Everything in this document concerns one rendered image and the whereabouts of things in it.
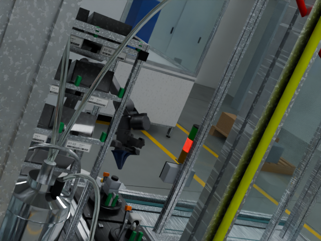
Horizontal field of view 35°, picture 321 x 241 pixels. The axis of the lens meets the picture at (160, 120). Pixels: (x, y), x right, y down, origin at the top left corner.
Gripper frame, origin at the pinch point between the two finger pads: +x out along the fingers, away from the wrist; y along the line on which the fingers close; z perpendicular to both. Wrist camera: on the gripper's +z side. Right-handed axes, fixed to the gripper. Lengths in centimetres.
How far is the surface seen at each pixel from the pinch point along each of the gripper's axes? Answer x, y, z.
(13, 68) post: 11, -131, 68
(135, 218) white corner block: 21.5, 6.9, 5.6
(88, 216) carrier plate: 22.8, -9.6, -5.4
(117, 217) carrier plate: 22.0, 2.7, 0.0
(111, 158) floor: -45, 277, -185
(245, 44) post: -42, -6, 50
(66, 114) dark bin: -8.2, -40.8, 2.9
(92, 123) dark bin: -7.0, -33.7, 8.4
